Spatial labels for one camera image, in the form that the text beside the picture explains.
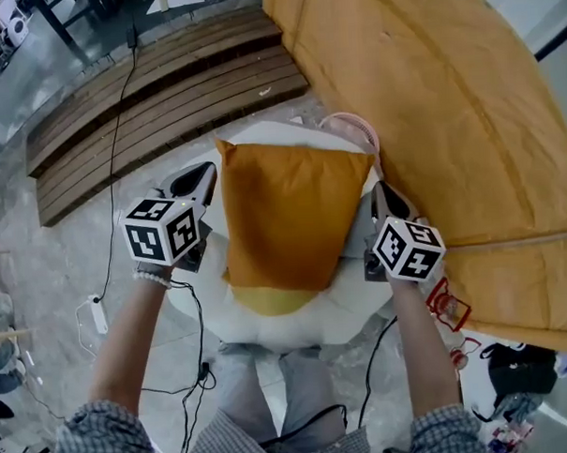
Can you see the pink round plastic basket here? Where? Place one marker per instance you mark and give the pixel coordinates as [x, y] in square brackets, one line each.
[354, 124]

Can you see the grey crumpled garment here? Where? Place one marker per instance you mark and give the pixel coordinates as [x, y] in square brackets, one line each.
[512, 407]

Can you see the white power strip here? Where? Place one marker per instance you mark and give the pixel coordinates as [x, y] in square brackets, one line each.
[99, 315]

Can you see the mustard yellow seat pad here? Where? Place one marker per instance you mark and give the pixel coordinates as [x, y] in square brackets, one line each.
[277, 301]

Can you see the grey plaid shirt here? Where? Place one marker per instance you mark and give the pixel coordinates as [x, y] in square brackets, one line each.
[100, 440]

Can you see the grey trousers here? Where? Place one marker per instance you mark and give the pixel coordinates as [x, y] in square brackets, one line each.
[244, 391]

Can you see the orange pillow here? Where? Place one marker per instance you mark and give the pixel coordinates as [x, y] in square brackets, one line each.
[287, 211]

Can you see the person's left forearm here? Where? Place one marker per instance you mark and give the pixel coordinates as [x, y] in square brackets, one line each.
[125, 350]

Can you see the dark wooden slat platform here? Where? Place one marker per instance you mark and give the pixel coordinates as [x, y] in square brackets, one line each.
[175, 108]

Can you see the pale cloth hat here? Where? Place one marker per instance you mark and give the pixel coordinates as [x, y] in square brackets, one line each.
[565, 364]

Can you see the person's right forearm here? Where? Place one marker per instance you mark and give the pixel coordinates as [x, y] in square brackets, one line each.
[425, 355]

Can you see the large brown cardboard sheet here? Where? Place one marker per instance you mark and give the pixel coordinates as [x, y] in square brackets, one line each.
[447, 120]

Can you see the black backpack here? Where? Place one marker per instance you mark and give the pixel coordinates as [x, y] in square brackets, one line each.
[519, 370]

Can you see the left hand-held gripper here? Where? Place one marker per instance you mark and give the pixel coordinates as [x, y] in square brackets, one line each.
[145, 241]

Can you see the white beanbag chair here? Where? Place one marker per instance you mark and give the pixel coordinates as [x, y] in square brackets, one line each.
[292, 328]

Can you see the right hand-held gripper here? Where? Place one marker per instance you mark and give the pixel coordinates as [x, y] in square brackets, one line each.
[406, 248]

